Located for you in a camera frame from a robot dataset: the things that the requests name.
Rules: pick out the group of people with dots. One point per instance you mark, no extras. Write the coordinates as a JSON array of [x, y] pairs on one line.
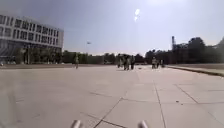
[[125, 62], [156, 62]]

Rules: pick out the grey paved plaza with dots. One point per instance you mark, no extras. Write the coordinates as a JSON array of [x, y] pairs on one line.
[[100, 86]]

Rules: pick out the person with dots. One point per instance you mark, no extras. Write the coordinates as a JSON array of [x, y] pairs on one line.
[[76, 61]]

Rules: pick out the thin tower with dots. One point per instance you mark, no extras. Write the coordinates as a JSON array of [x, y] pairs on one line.
[[173, 41]]

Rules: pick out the robot's own part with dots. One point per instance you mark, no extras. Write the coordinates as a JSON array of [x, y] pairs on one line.
[[142, 124], [76, 124]]

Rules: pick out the row of trees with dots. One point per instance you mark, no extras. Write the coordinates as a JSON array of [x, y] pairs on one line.
[[186, 53]]

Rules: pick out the raised kerb strip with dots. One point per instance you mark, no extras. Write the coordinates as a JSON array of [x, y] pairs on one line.
[[200, 69]]

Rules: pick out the white building with dark windows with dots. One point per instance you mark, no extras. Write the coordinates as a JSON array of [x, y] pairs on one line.
[[26, 35]]

